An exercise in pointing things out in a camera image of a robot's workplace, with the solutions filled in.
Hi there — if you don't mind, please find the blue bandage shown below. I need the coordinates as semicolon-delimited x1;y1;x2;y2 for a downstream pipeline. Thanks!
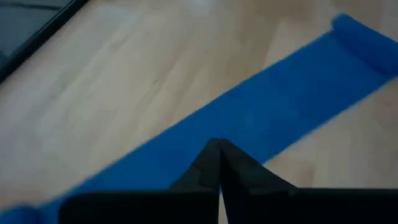
0;12;398;224

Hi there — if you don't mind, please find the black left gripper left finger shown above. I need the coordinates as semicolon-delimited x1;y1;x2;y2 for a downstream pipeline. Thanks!
58;138;221;224

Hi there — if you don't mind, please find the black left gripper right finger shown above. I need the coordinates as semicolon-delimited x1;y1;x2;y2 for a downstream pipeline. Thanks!
221;139;398;224

